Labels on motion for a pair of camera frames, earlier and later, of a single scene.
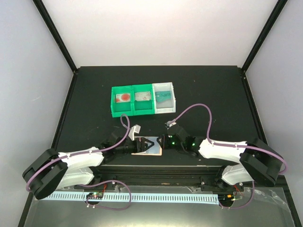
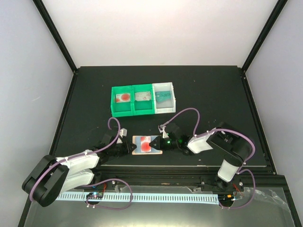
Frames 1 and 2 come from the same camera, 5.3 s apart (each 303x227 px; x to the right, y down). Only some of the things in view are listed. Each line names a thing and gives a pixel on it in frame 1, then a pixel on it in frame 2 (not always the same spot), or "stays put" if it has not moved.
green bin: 143,107 stays put
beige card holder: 155,150 stays put
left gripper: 143,145 -> 127,149
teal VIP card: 161,98 stays put
